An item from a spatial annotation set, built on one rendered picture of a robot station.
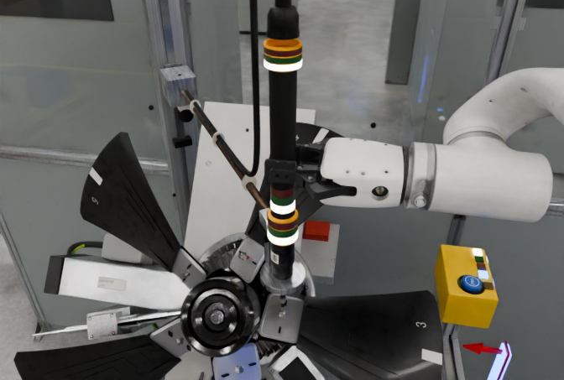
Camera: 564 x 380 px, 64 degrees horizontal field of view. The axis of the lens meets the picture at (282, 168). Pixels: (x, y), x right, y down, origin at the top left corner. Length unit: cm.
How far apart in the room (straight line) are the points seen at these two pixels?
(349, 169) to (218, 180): 54
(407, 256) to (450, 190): 107
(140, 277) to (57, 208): 100
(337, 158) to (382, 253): 107
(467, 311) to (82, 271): 80
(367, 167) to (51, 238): 166
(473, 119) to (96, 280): 76
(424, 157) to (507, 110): 13
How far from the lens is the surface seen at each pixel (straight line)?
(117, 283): 99
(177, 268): 84
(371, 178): 54
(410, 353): 79
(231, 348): 75
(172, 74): 116
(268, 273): 71
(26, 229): 210
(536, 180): 58
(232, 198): 102
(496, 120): 63
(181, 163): 135
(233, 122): 105
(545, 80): 55
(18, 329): 261
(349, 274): 169
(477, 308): 107
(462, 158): 57
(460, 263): 111
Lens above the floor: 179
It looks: 32 degrees down
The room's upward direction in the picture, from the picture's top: straight up
